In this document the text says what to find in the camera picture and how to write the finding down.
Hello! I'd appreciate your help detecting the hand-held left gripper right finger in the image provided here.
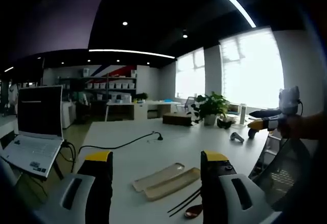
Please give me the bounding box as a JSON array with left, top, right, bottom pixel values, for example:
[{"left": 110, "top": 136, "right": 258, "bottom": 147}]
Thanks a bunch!
[{"left": 200, "top": 150, "right": 276, "bottom": 224}]

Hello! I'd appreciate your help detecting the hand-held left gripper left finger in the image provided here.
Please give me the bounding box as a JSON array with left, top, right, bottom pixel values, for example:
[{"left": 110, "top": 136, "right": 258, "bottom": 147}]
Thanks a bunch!
[{"left": 28, "top": 150, "right": 114, "bottom": 224}]

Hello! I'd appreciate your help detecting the black chopstick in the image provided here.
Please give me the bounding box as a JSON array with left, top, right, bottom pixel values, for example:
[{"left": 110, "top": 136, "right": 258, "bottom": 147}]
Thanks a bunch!
[
  {"left": 167, "top": 187, "right": 202, "bottom": 214},
  {"left": 169, "top": 191, "right": 203, "bottom": 218}
]

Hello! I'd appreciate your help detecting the brown spoon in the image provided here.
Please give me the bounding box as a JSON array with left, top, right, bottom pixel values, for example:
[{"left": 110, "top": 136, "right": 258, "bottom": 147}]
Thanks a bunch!
[{"left": 184, "top": 204, "right": 204, "bottom": 219}]

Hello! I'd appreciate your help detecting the beige cutlery case tray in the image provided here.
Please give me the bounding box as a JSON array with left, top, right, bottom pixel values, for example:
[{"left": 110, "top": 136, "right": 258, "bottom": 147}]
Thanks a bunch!
[{"left": 144, "top": 167, "right": 202, "bottom": 201}]

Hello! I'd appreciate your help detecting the beige phone case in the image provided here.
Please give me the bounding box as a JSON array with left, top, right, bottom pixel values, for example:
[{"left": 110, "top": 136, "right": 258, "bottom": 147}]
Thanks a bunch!
[{"left": 132, "top": 162, "right": 186, "bottom": 193}]

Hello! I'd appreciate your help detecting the person's right hand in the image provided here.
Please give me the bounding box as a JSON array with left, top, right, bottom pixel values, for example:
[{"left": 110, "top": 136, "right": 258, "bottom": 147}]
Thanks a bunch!
[{"left": 279, "top": 115, "right": 309, "bottom": 140}]

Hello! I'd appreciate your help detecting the white tower appliance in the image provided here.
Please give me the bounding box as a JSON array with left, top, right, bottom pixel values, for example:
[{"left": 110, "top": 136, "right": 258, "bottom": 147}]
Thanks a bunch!
[{"left": 240, "top": 102, "right": 247, "bottom": 125}]

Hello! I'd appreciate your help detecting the white handheld controller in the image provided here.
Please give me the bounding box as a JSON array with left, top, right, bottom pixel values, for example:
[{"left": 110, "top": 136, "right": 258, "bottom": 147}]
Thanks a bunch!
[{"left": 229, "top": 131, "right": 245, "bottom": 142}]

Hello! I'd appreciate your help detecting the black headset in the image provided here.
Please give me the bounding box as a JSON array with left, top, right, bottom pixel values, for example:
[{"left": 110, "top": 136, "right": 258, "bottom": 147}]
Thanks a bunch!
[{"left": 217, "top": 117, "right": 233, "bottom": 130}]

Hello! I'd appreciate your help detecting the black laptop stand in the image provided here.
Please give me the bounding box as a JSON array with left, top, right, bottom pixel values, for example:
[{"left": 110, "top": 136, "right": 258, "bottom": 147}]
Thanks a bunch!
[{"left": 15, "top": 164, "right": 65, "bottom": 191}]

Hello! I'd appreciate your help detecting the grey mesh office chair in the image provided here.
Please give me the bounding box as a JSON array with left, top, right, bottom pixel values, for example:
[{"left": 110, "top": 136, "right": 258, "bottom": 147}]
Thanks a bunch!
[{"left": 248, "top": 131, "right": 316, "bottom": 211}]

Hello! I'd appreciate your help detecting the potted green plant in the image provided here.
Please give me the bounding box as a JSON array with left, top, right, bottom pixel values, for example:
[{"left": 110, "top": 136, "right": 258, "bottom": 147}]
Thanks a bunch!
[{"left": 193, "top": 92, "right": 231, "bottom": 126}]

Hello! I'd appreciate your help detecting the brown tissue box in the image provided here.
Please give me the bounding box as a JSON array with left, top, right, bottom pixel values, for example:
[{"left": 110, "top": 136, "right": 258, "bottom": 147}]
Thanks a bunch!
[{"left": 162, "top": 113, "right": 193, "bottom": 127}]

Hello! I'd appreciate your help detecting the grey background office chair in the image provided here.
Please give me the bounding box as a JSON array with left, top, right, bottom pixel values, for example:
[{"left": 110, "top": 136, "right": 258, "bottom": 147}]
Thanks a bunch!
[{"left": 183, "top": 96, "right": 198, "bottom": 115}]

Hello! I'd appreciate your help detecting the white laptop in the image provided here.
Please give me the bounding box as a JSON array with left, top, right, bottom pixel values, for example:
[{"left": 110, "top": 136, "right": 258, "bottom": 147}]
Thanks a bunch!
[{"left": 0, "top": 85, "right": 65, "bottom": 179}]

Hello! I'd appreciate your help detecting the white background desk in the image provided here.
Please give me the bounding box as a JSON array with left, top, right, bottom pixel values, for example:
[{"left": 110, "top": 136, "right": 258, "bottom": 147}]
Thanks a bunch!
[{"left": 105, "top": 99, "right": 182, "bottom": 122}]

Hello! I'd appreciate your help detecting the storage shelf with white bins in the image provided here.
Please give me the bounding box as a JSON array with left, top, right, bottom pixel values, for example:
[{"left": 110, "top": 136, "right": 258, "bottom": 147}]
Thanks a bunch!
[{"left": 57, "top": 68, "right": 138, "bottom": 102}]

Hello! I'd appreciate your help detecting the long ceiling light strip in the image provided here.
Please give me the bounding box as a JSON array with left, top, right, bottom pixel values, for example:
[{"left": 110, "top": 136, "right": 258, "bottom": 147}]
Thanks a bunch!
[
  {"left": 88, "top": 48, "right": 177, "bottom": 59},
  {"left": 201, "top": 0, "right": 257, "bottom": 28}
]

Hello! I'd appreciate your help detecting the black laptop cable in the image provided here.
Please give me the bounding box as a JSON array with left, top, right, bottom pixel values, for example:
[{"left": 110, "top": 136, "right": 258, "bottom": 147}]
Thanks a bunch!
[{"left": 62, "top": 140, "right": 77, "bottom": 174}]

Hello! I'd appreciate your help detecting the black table cable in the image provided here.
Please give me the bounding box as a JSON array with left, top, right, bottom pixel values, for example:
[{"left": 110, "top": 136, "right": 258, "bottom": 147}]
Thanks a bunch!
[{"left": 77, "top": 131, "right": 165, "bottom": 162}]

